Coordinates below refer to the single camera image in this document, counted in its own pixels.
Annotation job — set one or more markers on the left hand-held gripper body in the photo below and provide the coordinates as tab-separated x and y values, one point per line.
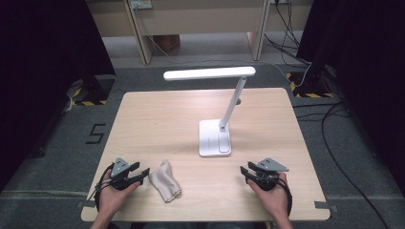
120	167

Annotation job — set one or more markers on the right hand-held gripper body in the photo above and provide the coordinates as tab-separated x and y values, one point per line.
270	165

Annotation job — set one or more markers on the white quilted cloth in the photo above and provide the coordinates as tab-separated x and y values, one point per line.
164	183

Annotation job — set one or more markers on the white desk lamp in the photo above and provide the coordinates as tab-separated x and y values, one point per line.
210	140

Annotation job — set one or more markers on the person's left hand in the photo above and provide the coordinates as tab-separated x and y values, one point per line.
110	200

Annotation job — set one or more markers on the person's right hand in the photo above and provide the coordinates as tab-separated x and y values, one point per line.
275	202

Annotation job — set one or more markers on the grey tape piece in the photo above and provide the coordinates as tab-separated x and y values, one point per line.
324	206
86	204

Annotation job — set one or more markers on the yellow black hazard tape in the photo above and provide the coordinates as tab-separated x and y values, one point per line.
313	95
87	103

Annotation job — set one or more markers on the black stand base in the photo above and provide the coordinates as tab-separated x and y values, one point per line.
313	82
95	90

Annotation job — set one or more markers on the brown cardboard box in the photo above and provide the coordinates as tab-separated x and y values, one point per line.
167	43

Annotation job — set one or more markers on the black curtain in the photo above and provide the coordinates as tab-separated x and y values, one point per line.
366	63
38	63

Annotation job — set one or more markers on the beige wooden desk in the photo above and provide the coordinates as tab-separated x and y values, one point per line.
197	22

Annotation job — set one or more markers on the white power strip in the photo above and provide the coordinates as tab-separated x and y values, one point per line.
141	4

